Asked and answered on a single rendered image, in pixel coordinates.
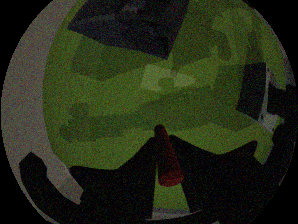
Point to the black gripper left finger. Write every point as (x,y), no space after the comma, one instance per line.
(134,179)

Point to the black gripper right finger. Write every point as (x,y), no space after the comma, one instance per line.
(202,169)

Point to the dark red peg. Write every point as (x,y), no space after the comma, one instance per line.
(169,171)

